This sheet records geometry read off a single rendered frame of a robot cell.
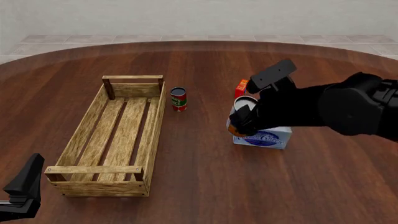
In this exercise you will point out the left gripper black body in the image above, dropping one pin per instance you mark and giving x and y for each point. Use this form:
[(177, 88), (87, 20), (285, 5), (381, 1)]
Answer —
[(18, 210)]

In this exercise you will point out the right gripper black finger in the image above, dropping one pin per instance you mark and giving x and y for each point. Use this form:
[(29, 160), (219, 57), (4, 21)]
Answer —
[(242, 120)]

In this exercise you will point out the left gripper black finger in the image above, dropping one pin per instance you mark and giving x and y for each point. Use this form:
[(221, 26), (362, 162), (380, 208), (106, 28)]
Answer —
[(28, 177)]

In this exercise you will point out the alphabet soup tin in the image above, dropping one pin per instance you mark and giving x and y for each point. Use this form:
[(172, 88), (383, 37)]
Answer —
[(243, 100)]

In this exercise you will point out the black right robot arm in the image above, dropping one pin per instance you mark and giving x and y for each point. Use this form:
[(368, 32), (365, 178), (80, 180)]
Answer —
[(351, 105)]

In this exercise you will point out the wooden slat tray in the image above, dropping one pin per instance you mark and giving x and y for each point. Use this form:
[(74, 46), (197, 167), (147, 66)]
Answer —
[(119, 130)]

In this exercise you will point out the small red food box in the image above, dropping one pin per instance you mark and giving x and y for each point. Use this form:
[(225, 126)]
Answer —
[(240, 89)]

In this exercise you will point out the white cream cheese box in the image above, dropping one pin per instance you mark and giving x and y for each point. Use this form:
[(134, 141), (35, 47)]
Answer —
[(273, 138)]

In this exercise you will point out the red and green tomato sauce tin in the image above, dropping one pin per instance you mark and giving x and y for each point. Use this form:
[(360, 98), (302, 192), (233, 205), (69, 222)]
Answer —
[(178, 101)]

